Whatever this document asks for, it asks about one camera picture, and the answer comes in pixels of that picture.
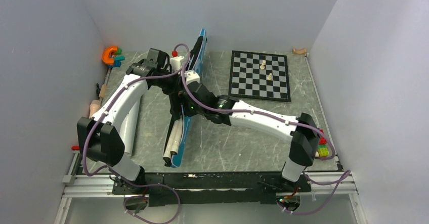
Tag colourful brick toy train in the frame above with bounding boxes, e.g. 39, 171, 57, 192
315, 135, 332, 159

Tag white chess piece upper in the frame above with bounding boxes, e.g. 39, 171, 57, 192
260, 60, 266, 70

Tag wooden rolling pin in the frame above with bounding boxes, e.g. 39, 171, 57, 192
89, 100, 101, 118

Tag blue racket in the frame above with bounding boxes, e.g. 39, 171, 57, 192
163, 121, 177, 159
170, 119, 184, 155

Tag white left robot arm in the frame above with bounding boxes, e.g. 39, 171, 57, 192
77, 49, 191, 194

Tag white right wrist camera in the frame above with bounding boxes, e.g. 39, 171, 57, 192
185, 70, 200, 85

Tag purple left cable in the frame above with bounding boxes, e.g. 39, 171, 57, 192
82, 43, 191, 224

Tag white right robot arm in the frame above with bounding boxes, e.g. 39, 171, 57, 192
183, 82, 323, 191

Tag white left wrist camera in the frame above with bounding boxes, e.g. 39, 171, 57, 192
169, 56, 186, 72

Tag black white chessboard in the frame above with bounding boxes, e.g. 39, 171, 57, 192
228, 51, 291, 102

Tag white shuttlecock tube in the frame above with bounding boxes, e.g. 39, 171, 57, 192
119, 99, 141, 156

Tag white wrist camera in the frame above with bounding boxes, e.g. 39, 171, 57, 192
169, 56, 186, 72
185, 70, 200, 85

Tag orange horseshoe magnet toy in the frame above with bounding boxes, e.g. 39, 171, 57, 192
101, 46, 119, 66

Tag blue racket bag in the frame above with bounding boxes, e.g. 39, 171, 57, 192
163, 28, 207, 168

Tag teal blue toy blocks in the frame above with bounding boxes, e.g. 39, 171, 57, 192
110, 48, 125, 68

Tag wooden arch block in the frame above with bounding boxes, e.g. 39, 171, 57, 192
292, 48, 308, 56

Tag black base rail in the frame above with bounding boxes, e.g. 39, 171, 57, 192
112, 171, 312, 207

